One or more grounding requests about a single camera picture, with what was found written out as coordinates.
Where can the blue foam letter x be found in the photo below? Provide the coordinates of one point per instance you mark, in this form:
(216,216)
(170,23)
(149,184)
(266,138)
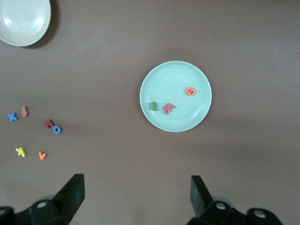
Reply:
(13,116)

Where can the orange foam letter e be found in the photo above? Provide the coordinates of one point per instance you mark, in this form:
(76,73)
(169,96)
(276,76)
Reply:
(190,91)

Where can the blue foam letter o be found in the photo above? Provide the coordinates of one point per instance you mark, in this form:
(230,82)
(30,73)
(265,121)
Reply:
(57,129)

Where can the orange foam letter v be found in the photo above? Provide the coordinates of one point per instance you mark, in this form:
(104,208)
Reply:
(42,155)

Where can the light green plate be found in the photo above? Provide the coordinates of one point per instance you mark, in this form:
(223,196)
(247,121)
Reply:
(171,79)

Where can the pink foam letter f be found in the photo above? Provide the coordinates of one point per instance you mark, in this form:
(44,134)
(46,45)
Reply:
(25,111)

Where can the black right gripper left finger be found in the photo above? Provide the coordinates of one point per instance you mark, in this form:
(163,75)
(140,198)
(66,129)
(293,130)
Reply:
(58,206)

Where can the yellow foam letter k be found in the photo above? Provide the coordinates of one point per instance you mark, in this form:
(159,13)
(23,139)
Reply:
(21,151)

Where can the beige plate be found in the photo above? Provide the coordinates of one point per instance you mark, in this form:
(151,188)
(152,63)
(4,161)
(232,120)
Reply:
(21,21)

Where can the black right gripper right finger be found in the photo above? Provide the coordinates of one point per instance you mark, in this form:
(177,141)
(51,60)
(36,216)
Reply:
(211,213)

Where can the green foam letter u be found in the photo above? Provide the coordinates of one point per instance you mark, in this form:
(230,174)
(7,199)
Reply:
(153,106)

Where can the pink foam letter w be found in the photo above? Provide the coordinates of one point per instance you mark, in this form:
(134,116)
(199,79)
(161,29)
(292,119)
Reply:
(169,108)

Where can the brown paper table cover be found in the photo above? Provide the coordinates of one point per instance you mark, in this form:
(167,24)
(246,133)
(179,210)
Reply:
(234,47)

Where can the dark red foam letter z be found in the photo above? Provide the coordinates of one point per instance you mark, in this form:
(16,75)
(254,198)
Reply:
(49,123)

